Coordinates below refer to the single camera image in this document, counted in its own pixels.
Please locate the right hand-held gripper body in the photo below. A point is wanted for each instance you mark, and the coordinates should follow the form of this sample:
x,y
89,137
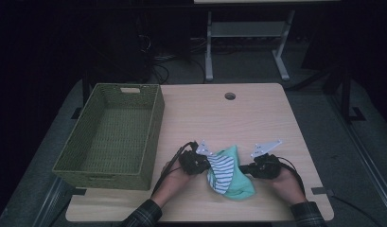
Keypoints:
x,y
267,167

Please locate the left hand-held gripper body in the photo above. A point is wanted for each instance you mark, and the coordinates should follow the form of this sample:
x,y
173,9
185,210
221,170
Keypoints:
x,y
191,162

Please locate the mint green knit garment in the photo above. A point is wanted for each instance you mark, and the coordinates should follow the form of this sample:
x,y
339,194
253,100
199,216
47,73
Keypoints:
x,y
241,186

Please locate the blue striped white garment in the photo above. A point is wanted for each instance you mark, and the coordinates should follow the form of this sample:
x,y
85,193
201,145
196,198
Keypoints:
x,y
222,173

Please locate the person's left hand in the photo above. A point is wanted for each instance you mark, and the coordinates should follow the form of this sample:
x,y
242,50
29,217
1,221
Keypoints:
x,y
173,183

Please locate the person's right hand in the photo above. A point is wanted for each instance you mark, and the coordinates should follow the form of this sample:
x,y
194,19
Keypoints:
x,y
287,186

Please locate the grey tape strip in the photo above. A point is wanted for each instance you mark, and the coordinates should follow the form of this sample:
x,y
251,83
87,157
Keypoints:
x,y
322,191

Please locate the green woven basket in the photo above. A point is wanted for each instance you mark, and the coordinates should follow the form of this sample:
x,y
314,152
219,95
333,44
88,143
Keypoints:
x,y
118,135

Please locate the black metal stand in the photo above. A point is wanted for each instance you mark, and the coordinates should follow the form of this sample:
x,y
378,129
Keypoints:
x,y
345,91

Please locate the white metal stand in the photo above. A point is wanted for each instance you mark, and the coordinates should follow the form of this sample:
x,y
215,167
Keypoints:
x,y
244,29

